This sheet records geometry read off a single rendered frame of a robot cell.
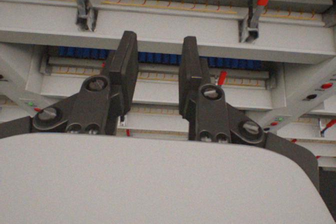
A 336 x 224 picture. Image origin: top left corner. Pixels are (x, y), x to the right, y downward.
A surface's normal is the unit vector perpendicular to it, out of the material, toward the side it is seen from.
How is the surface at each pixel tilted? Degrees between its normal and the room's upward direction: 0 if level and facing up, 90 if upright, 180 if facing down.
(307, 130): 21
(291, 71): 90
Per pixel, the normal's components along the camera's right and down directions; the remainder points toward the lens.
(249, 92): 0.04, -0.18
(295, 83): -1.00, -0.07
